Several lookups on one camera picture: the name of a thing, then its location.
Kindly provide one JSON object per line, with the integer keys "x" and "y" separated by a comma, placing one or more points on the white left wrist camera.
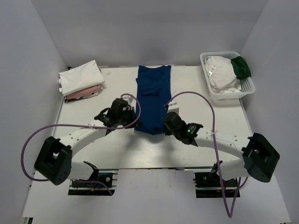
{"x": 129, "y": 101}

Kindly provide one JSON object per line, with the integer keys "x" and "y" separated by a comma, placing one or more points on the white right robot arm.
{"x": 256, "y": 157}

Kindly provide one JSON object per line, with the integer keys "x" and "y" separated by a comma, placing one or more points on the white t shirt in basket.
{"x": 221, "y": 75}

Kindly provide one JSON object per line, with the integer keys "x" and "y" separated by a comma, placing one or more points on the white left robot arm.
{"x": 55, "y": 157}

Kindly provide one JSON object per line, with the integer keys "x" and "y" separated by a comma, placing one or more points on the folded pink t shirt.
{"x": 84, "y": 93}

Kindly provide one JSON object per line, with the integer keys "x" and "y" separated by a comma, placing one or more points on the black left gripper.
{"x": 132, "y": 114}

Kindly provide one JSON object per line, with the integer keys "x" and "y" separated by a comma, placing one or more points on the white plastic basket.
{"x": 247, "y": 85}

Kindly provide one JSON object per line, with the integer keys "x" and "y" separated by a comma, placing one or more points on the blue t shirt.
{"x": 153, "y": 92}

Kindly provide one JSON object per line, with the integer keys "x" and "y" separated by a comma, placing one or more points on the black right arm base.
{"x": 207, "y": 183}

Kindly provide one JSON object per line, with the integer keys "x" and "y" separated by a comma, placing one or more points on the dark green t shirt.
{"x": 241, "y": 68}

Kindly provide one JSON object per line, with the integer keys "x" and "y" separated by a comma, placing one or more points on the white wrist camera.
{"x": 129, "y": 101}
{"x": 173, "y": 107}

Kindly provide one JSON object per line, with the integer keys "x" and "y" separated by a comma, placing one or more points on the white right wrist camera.
{"x": 173, "y": 107}

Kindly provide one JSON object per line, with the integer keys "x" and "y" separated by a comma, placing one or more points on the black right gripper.
{"x": 167, "y": 131}

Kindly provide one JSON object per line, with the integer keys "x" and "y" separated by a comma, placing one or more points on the folded white t shirt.
{"x": 79, "y": 78}

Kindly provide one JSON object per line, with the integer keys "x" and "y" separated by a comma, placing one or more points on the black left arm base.
{"x": 98, "y": 182}

